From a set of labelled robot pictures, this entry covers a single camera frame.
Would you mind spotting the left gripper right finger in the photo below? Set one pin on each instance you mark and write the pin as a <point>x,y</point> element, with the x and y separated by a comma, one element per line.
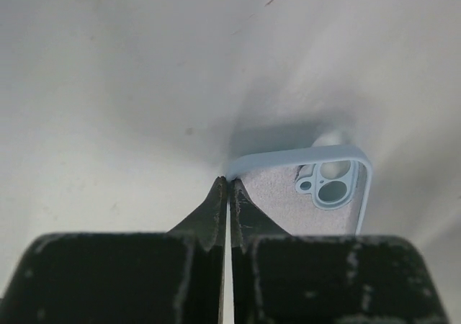
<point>283,278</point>

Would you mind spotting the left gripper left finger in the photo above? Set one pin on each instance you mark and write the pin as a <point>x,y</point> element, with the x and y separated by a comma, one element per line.
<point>171,277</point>

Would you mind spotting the translucent blue phone case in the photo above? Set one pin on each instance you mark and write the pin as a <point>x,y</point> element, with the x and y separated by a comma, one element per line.
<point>321,190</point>

